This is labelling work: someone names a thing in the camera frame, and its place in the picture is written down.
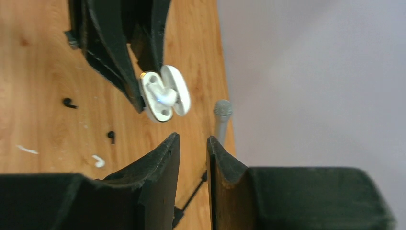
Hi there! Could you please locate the white earbud charging case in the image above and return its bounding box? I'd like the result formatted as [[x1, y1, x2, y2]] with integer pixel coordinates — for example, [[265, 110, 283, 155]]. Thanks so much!
[[139, 65, 191, 123]]

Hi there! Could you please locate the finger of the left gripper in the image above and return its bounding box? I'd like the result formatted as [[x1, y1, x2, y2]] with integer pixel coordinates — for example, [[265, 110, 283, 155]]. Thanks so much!
[[65, 0, 145, 113], [122, 0, 171, 72]]

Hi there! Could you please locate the small white plastic scrap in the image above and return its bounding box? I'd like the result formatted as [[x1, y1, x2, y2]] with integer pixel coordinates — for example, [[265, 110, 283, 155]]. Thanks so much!
[[16, 145, 39, 154]]

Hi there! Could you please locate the black earbud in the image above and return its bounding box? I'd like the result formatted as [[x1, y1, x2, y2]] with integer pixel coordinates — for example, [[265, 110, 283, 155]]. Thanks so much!
[[107, 131, 115, 144], [62, 98, 78, 109]]

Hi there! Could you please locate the white earbud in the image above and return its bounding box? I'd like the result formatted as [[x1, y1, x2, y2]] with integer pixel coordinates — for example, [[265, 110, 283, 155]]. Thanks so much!
[[92, 154, 105, 168], [154, 88, 177, 107]]

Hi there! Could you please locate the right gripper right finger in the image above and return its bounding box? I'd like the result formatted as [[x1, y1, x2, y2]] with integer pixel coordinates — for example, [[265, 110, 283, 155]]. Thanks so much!
[[206, 136, 395, 230]]

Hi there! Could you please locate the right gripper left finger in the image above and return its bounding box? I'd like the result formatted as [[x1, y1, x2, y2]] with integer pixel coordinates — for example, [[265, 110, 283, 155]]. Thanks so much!
[[0, 133, 180, 230]]

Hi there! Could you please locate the grey microphone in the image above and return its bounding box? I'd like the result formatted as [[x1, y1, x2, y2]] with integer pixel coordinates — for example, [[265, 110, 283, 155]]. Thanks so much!
[[214, 99, 233, 145]]

